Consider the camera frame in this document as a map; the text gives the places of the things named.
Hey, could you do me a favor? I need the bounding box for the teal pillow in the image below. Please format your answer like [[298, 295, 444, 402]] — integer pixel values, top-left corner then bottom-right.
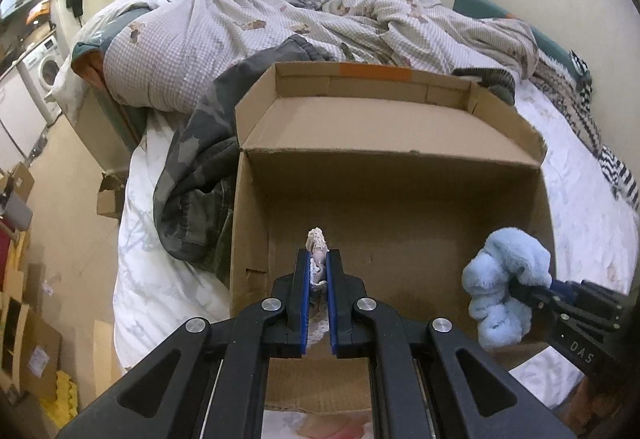
[[451, 0, 594, 88]]

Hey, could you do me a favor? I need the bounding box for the white floral bed sheet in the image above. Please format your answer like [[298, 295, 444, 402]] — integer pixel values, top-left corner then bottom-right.
[[112, 68, 640, 410]]

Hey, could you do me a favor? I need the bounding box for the beige floral scrunchie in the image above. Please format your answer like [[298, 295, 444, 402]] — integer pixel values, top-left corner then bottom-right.
[[306, 228, 329, 347]]

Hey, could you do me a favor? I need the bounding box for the striped knitted blanket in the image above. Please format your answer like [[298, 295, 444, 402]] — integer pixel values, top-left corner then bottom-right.
[[529, 51, 639, 211]]

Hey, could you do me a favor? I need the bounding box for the light blue fluffy plush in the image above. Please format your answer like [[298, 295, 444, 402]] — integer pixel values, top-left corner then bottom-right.
[[462, 228, 552, 350]]

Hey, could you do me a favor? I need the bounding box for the pink round soft object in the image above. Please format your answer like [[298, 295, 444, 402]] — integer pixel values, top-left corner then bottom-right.
[[297, 416, 373, 439]]

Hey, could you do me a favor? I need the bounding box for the dark camouflage garment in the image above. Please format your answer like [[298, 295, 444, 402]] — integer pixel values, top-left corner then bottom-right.
[[152, 32, 518, 287]]

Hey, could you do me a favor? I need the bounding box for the checked beige duvet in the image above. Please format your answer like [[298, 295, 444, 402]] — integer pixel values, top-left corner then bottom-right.
[[74, 0, 538, 114]]

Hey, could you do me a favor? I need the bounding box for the white washing machine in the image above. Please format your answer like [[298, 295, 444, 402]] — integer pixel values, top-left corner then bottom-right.
[[17, 34, 64, 127]]

